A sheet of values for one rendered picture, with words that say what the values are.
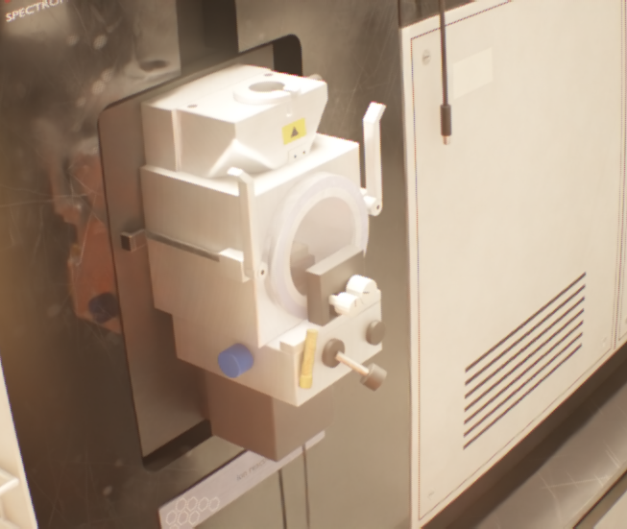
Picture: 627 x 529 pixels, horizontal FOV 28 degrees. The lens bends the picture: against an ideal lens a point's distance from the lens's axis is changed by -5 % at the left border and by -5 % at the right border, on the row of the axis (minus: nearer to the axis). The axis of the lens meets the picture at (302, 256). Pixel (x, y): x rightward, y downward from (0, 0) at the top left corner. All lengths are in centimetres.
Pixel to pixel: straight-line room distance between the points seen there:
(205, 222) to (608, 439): 77
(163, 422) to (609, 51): 63
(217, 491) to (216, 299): 19
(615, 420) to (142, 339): 76
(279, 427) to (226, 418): 4
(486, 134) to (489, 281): 14
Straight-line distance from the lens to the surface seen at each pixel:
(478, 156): 108
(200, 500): 91
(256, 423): 84
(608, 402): 150
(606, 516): 142
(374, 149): 80
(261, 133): 75
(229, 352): 78
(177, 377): 87
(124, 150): 78
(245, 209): 72
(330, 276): 77
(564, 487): 136
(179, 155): 77
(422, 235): 104
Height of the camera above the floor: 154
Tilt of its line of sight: 26 degrees down
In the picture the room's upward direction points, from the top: 4 degrees counter-clockwise
